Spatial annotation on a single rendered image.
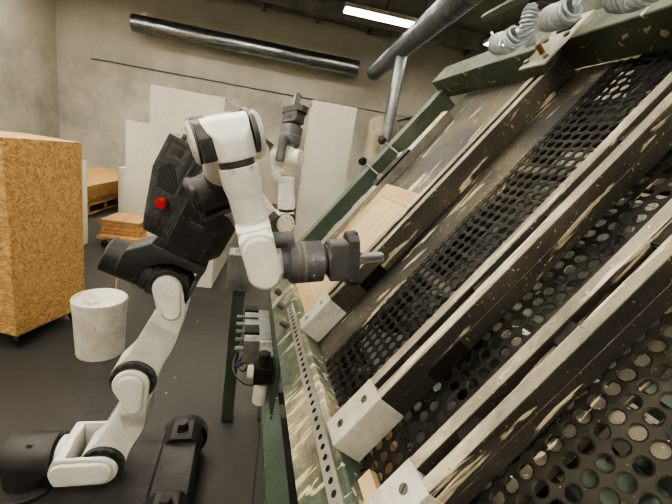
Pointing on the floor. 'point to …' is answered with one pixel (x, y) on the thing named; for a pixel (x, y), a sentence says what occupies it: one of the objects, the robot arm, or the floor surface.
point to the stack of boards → (101, 188)
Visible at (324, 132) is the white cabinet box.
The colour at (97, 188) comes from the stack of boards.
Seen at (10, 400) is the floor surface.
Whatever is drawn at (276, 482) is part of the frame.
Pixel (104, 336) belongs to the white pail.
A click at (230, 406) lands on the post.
